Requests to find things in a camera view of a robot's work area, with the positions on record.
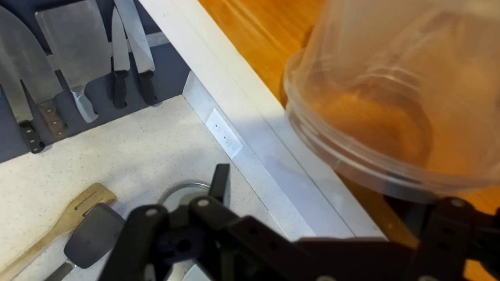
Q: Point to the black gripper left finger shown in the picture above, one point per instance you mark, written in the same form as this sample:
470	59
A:
172	239

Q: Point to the steel cleaver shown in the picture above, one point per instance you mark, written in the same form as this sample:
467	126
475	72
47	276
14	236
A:
78	47

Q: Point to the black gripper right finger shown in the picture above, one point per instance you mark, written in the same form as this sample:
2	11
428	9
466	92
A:
453	239

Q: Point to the black spatula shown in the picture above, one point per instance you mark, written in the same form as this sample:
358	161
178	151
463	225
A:
95	236

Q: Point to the wooden slotted spatula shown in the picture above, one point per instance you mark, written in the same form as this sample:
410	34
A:
78	205

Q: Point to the long narrow kitchen knife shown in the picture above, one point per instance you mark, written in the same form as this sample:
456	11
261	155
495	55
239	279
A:
16	98

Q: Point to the clear plastic container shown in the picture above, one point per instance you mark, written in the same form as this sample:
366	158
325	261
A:
395	78

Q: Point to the small paring knife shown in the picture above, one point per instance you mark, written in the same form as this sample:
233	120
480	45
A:
119	52

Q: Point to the white wall outlet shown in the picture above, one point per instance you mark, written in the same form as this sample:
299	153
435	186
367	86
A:
224	133

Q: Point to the wooden wall cabinet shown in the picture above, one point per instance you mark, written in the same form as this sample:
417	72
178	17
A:
250	31

